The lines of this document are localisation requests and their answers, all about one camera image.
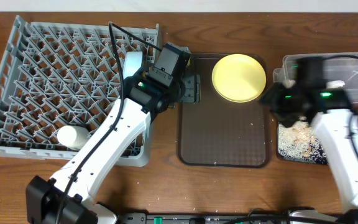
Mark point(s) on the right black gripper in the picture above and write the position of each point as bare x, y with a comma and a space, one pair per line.
268, 98

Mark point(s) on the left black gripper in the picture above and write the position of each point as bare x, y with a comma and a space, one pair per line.
192, 90

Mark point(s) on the yellow round plate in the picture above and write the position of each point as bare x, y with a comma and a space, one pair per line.
238, 78

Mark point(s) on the light blue bowl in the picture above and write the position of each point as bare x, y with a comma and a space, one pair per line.
133, 61

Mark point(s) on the white paper cup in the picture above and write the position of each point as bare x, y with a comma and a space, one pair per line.
73, 137

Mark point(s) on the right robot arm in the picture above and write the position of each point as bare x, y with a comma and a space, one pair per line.
334, 121

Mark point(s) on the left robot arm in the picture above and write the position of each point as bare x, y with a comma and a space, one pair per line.
148, 89

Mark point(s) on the spilled rice food waste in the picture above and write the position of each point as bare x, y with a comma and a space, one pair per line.
297, 140

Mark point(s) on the black waste tray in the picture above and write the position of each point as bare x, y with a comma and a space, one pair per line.
281, 146

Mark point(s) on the dark brown serving tray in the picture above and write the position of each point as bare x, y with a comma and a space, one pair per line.
215, 132

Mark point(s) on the clear plastic bin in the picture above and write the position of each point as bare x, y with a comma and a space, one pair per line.
340, 70

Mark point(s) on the grey plastic dish rack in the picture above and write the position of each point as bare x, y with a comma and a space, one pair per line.
53, 75

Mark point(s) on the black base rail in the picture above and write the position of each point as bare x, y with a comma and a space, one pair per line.
142, 218

